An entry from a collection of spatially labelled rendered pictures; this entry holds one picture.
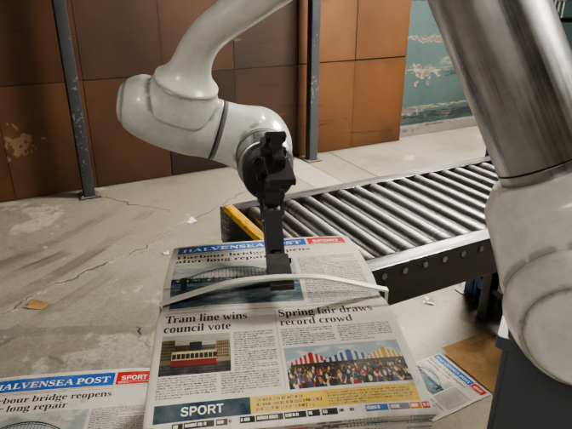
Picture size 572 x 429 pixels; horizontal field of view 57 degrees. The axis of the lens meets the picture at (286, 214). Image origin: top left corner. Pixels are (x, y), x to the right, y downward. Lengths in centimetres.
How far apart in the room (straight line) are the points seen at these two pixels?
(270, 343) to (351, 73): 444
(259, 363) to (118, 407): 38
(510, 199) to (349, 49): 441
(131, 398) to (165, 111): 46
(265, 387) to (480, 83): 36
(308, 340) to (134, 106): 45
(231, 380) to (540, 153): 37
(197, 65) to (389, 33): 437
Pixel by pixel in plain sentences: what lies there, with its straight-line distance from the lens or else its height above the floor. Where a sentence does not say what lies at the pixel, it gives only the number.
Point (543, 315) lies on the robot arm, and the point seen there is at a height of 117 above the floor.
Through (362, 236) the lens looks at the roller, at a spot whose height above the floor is 80.
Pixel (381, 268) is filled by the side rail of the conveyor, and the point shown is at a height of 80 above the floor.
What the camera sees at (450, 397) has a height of 1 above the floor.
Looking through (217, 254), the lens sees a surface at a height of 106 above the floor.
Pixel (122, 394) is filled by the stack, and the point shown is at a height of 83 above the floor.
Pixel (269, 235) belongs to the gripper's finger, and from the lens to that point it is 73.
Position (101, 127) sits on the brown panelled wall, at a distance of 421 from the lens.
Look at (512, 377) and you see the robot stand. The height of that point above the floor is 93.
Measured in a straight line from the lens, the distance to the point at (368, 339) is 62.
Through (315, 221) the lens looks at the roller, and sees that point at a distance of 156.
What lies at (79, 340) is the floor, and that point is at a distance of 256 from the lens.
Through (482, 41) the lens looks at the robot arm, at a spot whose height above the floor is 139.
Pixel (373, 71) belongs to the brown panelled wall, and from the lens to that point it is 510.
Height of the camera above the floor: 144
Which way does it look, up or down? 24 degrees down
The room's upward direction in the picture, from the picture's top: straight up
